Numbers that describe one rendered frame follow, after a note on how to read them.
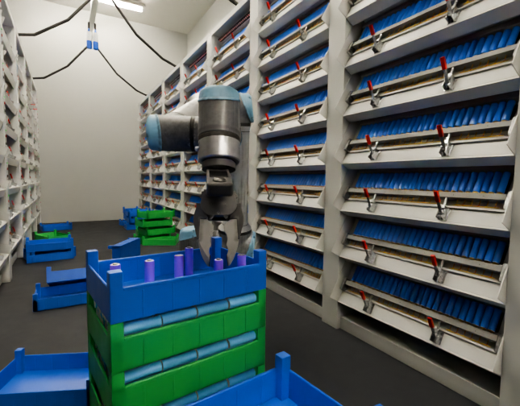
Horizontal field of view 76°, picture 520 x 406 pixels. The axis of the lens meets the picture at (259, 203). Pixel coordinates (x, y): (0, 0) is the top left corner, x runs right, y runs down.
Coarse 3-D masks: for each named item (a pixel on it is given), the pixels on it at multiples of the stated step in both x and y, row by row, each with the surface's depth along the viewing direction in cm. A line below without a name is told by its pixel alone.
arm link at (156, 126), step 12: (192, 96) 128; (180, 108) 97; (192, 108) 102; (156, 120) 81; (168, 120) 81; (180, 120) 81; (192, 120) 81; (156, 132) 80; (168, 132) 80; (180, 132) 80; (192, 132) 80; (156, 144) 82; (168, 144) 82; (180, 144) 82; (192, 144) 82
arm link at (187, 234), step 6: (186, 228) 149; (192, 228) 148; (180, 234) 148; (186, 234) 144; (192, 234) 144; (180, 240) 147; (186, 240) 144; (192, 240) 144; (210, 240) 145; (180, 246) 147; (186, 246) 145; (192, 246) 144; (198, 246) 144
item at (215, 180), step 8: (208, 176) 62; (216, 176) 63; (224, 176) 63; (208, 184) 58; (216, 184) 58; (224, 184) 59; (232, 184) 59; (208, 192) 58; (216, 192) 59; (224, 192) 59; (232, 192) 59
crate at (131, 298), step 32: (96, 256) 66; (160, 256) 75; (224, 256) 81; (256, 256) 68; (96, 288) 59; (128, 288) 52; (160, 288) 55; (192, 288) 59; (224, 288) 62; (256, 288) 67; (128, 320) 52
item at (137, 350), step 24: (264, 288) 69; (240, 312) 65; (264, 312) 69; (96, 336) 60; (120, 336) 52; (144, 336) 54; (168, 336) 57; (192, 336) 59; (216, 336) 62; (120, 360) 52; (144, 360) 54
